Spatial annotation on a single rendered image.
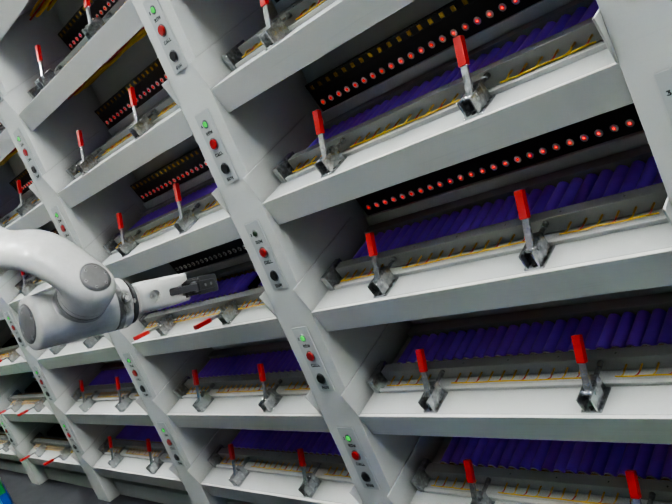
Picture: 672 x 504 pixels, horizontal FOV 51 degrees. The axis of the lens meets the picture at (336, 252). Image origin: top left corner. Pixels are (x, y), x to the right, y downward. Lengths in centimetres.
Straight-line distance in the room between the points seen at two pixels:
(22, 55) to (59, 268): 85
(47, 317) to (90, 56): 53
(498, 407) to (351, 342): 30
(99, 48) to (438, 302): 78
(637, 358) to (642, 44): 39
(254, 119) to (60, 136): 72
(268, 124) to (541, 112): 53
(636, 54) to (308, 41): 43
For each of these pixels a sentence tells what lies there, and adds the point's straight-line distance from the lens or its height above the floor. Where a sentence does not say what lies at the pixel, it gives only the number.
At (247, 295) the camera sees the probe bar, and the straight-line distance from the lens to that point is 136.
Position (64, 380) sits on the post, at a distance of 244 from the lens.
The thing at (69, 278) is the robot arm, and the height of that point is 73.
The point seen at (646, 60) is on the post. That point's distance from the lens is 73.
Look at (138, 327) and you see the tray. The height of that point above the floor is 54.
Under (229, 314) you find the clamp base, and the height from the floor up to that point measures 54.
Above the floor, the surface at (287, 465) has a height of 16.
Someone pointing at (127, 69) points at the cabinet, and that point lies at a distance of 171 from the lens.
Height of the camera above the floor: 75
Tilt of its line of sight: 8 degrees down
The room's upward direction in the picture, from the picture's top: 24 degrees counter-clockwise
